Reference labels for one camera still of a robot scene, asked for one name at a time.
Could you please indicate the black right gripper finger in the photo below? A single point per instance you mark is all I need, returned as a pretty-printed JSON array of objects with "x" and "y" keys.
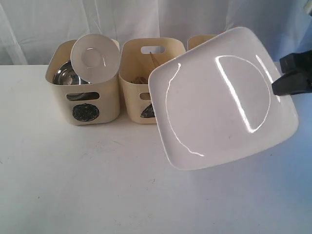
[
  {"x": 296, "y": 61},
  {"x": 293, "y": 83}
]

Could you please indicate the white square plate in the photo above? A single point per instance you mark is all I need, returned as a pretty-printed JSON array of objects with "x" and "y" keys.
[{"x": 214, "y": 104}]

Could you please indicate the white plastic bowl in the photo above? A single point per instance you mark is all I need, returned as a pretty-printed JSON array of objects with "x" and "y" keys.
[{"x": 95, "y": 58}]

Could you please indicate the stainless steel bowl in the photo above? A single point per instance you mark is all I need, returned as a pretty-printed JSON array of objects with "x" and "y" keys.
[{"x": 66, "y": 75}]

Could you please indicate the cream bin with square mark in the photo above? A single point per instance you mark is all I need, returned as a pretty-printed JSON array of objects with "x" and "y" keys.
[{"x": 198, "y": 40}]

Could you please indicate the cream bin with triangle mark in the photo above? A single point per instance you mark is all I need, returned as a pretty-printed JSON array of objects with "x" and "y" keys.
[{"x": 136, "y": 62}]

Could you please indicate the cream bin with circle mark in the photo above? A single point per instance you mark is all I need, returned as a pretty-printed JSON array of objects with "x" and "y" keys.
[{"x": 86, "y": 103}]

